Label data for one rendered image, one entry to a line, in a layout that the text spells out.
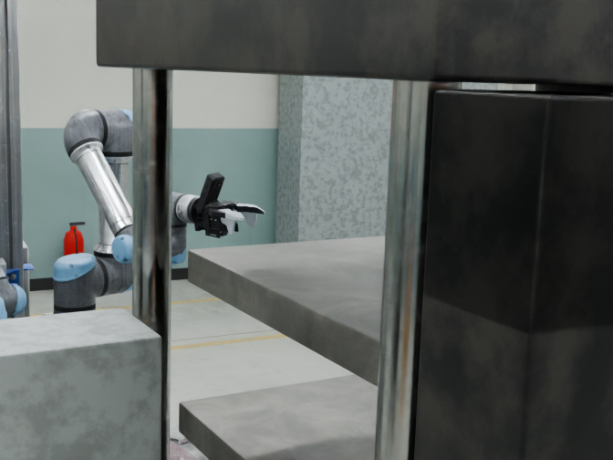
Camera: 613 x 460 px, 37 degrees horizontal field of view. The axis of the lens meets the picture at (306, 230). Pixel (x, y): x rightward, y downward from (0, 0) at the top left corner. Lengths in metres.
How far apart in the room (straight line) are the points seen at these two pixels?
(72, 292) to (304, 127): 5.22
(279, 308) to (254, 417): 0.33
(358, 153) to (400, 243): 7.15
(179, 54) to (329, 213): 6.79
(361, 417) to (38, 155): 6.25
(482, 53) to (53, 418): 0.71
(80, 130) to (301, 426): 1.39
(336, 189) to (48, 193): 2.38
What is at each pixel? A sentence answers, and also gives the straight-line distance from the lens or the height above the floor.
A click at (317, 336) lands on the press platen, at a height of 1.51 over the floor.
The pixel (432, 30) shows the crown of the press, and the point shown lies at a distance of 0.69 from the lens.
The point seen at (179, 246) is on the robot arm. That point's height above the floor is 1.33.
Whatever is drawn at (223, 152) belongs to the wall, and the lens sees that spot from 7.96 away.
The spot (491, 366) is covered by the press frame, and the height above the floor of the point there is 1.61.
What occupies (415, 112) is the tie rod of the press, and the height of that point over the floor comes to 1.78.
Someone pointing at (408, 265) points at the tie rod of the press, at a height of 1.65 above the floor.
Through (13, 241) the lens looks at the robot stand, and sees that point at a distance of 2.77.
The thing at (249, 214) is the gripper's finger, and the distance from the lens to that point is 2.36.
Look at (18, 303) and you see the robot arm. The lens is 2.31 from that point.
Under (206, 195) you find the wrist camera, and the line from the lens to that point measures 2.37.
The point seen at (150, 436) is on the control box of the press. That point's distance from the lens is 1.23.
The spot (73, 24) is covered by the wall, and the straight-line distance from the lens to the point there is 7.55.
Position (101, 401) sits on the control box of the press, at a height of 1.40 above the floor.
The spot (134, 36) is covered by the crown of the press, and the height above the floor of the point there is 1.85.
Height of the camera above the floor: 1.81
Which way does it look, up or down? 10 degrees down
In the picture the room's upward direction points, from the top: 2 degrees clockwise
